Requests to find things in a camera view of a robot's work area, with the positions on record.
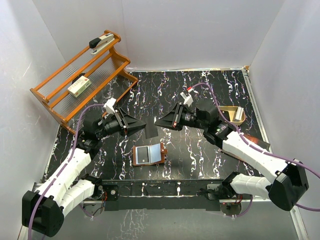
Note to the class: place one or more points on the orange wooden shelf rack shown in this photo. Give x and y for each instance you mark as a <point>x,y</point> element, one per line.
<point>101,69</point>

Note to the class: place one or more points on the black and beige stapler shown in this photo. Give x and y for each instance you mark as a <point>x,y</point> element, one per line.
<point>100,43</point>

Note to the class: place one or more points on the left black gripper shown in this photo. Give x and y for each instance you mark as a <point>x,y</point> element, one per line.
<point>128,124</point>

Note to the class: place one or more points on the dark red picture book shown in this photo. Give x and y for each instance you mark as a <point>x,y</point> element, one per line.
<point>259,142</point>

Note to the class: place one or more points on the dark credit card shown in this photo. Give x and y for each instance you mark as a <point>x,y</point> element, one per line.
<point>142,155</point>
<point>151,130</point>

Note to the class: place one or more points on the white staples box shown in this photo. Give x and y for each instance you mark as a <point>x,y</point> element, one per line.
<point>79,86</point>

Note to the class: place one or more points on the beige oval tray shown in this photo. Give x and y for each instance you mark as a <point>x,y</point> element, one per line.
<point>234,114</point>

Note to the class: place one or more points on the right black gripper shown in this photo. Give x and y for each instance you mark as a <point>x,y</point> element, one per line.
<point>173,119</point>

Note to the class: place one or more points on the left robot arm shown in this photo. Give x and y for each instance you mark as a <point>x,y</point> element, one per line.
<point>45,209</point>

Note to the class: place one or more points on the silver card in tray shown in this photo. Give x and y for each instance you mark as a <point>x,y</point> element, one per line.
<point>239,114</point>

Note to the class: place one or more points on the brown leather card holder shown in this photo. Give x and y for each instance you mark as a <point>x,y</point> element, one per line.
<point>157,153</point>

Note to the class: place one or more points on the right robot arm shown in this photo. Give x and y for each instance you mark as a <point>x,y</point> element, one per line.
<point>283,182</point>

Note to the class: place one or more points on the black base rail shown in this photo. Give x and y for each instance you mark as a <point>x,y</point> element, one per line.
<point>163,194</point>

